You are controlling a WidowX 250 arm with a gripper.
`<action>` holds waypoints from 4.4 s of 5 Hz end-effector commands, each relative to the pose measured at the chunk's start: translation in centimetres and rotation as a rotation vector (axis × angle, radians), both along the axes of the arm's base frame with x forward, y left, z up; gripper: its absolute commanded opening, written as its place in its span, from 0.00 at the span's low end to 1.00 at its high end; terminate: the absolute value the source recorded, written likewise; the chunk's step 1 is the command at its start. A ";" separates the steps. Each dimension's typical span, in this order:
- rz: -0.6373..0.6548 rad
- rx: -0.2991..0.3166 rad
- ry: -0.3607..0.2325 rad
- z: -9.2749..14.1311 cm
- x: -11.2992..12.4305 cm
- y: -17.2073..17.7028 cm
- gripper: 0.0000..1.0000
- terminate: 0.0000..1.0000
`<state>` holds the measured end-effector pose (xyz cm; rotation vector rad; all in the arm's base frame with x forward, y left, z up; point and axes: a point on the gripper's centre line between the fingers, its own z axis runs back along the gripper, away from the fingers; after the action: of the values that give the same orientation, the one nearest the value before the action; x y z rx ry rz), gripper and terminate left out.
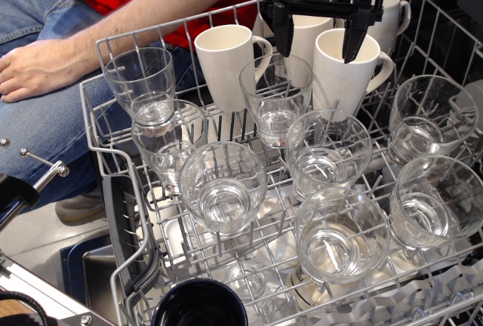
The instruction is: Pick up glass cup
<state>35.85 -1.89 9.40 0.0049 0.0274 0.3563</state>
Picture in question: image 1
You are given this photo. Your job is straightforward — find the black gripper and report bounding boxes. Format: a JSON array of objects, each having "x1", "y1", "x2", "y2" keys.
[{"x1": 260, "y1": 0, "x2": 383, "y2": 63}]

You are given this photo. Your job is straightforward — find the person's bare forearm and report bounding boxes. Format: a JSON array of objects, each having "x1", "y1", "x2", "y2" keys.
[{"x1": 68, "y1": 0, "x2": 219, "y2": 77}]

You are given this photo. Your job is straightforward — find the clear glass cup centre back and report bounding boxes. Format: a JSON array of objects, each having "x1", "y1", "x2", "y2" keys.
[{"x1": 238, "y1": 53, "x2": 312, "y2": 148}]

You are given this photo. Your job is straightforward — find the clear glass cup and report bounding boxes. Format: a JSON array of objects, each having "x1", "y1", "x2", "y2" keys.
[
  {"x1": 387, "y1": 75, "x2": 479, "y2": 167},
  {"x1": 179, "y1": 141, "x2": 268, "y2": 236},
  {"x1": 294, "y1": 188, "x2": 389, "y2": 284},
  {"x1": 286, "y1": 109, "x2": 373, "y2": 201},
  {"x1": 238, "y1": 53, "x2": 312, "y2": 148},
  {"x1": 103, "y1": 47, "x2": 176, "y2": 126},
  {"x1": 389, "y1": 155, "x2": 482, "y2": 249},
  {"x1": 131, "y1": 98, "x2": 208, "y2": 194}
]

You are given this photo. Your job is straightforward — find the clear glass cup right back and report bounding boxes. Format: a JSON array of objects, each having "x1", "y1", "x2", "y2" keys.
[{"x1": 387, "y1": 75, "x2": 479, "y2": 167}]

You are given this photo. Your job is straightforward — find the clear glass cup back left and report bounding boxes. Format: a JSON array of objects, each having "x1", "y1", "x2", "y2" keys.
[{"x1": 103, "y1": 47, "x2": 176, "y2": 126}]

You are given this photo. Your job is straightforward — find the clear glass cup front left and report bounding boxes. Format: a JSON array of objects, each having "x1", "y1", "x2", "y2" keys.
[{"x1": 179, "y1": 141, "x2": 268, "y2": 236}]

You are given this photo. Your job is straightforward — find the clear glass cup right front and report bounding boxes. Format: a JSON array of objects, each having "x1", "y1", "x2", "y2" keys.
[{"x1": 389, "y1": 155, "x2": 482, "y2": 249}]

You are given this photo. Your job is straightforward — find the clear glass cup front centre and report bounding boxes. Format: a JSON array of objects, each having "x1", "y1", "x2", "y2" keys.
[{"x1": 294, "y1": 188, "x2": 389, "y2": 284}]

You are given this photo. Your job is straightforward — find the person's bare hand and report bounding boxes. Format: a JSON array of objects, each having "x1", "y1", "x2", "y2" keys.
[{"x1": 1, "y1": 37, "x2": 98, "y2": 103}]

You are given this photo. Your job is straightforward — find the white ceramic mug middle back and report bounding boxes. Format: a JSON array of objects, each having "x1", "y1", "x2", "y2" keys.
[{"x1": 284, "y1": 15, "x2": 334, "y2": 79}]

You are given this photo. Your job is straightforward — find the white ceramic mug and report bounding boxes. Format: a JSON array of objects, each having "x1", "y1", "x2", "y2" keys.
[
  {"x1": 284, "y1": 15, "x2": 334, "y2": 79},
  {"x1": 312, "y1": 29, "x2": 394, "y2": 115},
  {"x1": 194, "y1": 24, "x2": 272, "y2": 112},
  {"x1": 367, "y1": 0, "x2": 411, "y2": 56}
]

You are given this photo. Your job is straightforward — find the white ceramic mug far right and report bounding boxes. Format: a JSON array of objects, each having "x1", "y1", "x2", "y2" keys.
[{"x1": 367, "y1": 0, "x2": 411, "y2": 56}]

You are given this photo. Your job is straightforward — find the white ceramic mug front right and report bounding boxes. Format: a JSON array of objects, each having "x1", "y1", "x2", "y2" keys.
[{"x1": 312, "y1": 29, "x2": 394, "y2": 115}]

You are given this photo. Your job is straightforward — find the white ceramic mug left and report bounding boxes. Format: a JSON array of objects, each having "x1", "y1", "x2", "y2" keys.
[{"x1": 194, "y1": 24, "x2": 272, "y2": 112}]

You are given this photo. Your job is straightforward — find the small clear glass lower rack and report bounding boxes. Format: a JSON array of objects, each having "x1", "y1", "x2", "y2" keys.
[{"x1": 225, "y1": 261, "x2": 268, "y2": 303}]

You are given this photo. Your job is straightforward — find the blue jeans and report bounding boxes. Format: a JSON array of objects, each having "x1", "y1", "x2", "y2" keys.
[{"x1": 0, "y1": 0, "x2": 208, "y2": 220}]

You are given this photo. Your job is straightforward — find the grey shoe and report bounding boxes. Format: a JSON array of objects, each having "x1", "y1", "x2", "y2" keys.
[{"x1": 54, "y1": 190, "x2": 104, "y2": 223}]

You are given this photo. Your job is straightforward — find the dark blue mug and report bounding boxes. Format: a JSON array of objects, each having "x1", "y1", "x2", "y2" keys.
[{"x1": 151, "y1": 278, "x2": 248, "y2": 325}]

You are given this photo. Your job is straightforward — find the grey wire dishwasher rack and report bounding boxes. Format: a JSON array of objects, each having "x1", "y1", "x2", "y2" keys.
[{"x1": 80, "y1": 0, "x2": 482, "y2": 325}]

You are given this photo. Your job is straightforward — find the metal clamp with black handle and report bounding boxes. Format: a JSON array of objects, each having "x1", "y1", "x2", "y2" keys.
[{"x1": 1, "y1": 147, "x2": 69, "y2": 231}]

